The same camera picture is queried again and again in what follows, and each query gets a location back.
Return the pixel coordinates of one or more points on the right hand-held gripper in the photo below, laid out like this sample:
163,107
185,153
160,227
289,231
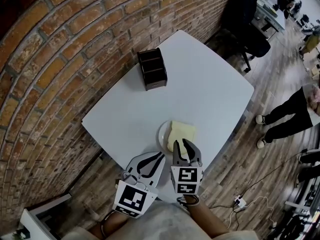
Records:
186,179

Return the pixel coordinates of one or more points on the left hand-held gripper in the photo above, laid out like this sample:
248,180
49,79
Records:
131,199

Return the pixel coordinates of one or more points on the yellow sponge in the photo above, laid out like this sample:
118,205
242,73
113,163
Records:
181,131

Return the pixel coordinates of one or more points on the white round plate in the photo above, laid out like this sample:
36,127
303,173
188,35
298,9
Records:
161,134

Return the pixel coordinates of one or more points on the person's left forearm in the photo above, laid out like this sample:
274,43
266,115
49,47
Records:
117,224

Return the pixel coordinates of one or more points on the person's right forearm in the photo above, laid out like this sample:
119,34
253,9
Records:
205,216

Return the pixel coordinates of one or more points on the dark wrist band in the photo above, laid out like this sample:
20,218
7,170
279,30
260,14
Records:
190,201

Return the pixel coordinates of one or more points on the person's grey shirt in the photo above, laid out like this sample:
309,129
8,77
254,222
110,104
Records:
160,224

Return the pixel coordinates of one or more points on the black wrist band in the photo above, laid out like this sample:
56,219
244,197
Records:
105,224

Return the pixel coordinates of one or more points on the dark wooden organizer box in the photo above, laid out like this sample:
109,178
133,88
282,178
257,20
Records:
152,69

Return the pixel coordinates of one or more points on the white chair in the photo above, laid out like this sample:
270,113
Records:
28,224

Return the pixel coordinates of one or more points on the white metal rack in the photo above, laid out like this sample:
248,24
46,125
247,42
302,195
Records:
307,196

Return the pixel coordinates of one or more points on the black bag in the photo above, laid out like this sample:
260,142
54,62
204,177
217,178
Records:
297,227

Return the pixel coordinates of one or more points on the pink plush item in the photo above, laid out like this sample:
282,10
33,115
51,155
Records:
315,97

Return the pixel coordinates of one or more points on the black office chair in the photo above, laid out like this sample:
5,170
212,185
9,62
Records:
242,21

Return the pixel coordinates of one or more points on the white background desk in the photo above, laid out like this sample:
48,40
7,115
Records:
268,19

